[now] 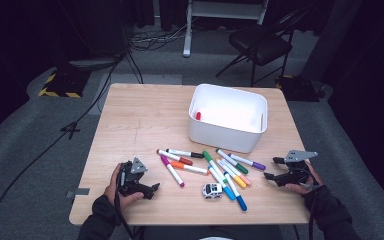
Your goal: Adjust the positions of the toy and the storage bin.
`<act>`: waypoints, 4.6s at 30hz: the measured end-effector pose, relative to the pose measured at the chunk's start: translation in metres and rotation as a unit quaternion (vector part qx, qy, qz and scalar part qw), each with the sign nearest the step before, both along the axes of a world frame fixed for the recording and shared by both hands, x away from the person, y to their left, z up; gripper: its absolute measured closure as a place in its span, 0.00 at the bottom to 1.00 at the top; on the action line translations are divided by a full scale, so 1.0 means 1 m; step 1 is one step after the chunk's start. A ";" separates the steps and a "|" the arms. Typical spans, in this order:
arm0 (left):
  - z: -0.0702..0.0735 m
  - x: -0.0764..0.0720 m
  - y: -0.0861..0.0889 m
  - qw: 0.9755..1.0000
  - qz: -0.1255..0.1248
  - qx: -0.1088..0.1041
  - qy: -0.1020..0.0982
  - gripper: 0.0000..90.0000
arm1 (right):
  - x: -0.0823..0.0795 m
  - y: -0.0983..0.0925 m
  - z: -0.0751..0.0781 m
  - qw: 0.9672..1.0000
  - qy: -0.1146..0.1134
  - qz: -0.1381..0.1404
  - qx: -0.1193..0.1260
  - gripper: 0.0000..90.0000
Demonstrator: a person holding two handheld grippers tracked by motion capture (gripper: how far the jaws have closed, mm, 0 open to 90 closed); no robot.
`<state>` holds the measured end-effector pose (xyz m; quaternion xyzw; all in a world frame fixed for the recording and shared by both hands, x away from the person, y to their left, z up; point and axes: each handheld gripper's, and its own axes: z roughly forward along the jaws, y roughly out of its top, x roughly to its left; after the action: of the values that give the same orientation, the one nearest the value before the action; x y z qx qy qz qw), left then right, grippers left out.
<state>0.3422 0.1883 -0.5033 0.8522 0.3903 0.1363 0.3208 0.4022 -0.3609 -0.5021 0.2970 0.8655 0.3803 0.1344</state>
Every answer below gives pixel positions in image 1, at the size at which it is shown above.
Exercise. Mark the purple cap marker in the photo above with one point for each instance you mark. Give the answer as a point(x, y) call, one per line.
point(246, 161)

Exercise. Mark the magenta cap marker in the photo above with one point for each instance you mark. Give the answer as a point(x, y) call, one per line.
point(172, 171)

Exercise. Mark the grey pillar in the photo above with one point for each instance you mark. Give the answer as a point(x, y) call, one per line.
point(333, 33)

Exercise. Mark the brown cap marker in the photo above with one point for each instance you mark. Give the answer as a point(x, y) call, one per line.
point(173, 156)

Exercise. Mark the dark green cap marker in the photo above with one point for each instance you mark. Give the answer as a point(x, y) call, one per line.
point(228, 159)

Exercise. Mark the peach cap marker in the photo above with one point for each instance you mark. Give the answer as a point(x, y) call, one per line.
point(247, 181)

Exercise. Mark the dark blue cap marker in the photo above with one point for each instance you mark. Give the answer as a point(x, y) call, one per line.
point(241, 202)

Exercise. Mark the orange cap marker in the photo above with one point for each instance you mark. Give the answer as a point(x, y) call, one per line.
point(190, 168)

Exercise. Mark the white metal stand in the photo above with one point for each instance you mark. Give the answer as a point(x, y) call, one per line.
point(187, 33)

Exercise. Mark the black folding chair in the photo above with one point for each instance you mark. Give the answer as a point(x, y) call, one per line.
point(260, 43)

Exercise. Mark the black base with yellow mark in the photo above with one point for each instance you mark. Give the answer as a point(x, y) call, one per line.
point(298, 90)

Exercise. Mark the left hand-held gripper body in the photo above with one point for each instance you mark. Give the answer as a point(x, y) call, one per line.
point(130, 185)

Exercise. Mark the person's left hand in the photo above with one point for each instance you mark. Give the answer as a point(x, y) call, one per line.
point(111, 190)

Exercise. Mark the yellow cap marker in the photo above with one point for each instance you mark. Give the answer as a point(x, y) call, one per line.
point(241, 183)

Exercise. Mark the light green cap marker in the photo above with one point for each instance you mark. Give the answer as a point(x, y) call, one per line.
point(210, 159)

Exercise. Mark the grey round stand base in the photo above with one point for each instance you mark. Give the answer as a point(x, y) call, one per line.
point(93, 63)

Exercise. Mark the white toy car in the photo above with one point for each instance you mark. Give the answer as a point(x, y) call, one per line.
point(212, 190)

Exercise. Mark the white plastic bin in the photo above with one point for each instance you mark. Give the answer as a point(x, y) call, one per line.
point(226, 135)

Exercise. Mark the grey tape strip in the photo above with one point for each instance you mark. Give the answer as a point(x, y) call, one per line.
point(81, 191)

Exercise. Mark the red cap marker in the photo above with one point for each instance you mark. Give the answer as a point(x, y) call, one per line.
point(198, 115)

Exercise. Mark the yellow black striped base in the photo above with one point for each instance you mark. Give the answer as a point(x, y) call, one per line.
point(65, 83)

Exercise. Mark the person's right hand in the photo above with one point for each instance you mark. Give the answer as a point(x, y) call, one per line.
point(315, 181)

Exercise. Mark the light blue cap marker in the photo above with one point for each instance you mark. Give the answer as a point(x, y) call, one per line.
point(229, 194)

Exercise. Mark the person's dark lap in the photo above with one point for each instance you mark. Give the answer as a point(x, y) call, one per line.
point(180, 233)

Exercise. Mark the black cap marker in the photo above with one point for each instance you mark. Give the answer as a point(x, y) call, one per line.
point(183, 153)

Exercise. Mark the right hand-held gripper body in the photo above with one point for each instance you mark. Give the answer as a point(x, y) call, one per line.
point(296, 175)

